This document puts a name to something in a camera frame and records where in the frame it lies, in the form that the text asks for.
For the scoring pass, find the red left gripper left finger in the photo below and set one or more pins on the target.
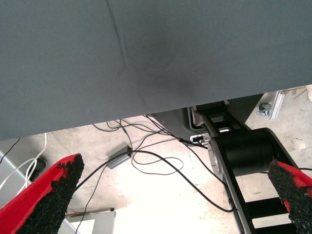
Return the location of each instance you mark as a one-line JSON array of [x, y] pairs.
[[36, 202]]

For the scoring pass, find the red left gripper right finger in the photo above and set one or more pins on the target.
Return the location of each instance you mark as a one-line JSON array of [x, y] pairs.
[[292, 190]]

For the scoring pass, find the small black floor block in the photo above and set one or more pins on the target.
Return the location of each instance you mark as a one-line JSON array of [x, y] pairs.
[[39, 167]]

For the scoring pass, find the grey metal panel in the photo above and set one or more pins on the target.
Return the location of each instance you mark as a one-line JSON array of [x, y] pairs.
[[9, 175]]

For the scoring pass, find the white box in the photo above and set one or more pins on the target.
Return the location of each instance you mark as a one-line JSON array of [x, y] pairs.
[[100, 220]]

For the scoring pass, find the aluminium profile leg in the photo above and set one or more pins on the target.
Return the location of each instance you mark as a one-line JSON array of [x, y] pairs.
[[276, 106]]

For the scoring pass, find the grey power adapter box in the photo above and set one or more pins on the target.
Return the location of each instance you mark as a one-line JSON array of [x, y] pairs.
[[119, 158]]

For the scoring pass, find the dark grey machine housing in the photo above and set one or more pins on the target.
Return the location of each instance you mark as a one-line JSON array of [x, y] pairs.
[[173, 120]]

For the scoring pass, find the dark grey table cloth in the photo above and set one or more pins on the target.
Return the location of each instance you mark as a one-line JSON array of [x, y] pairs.
[[122, 48]]

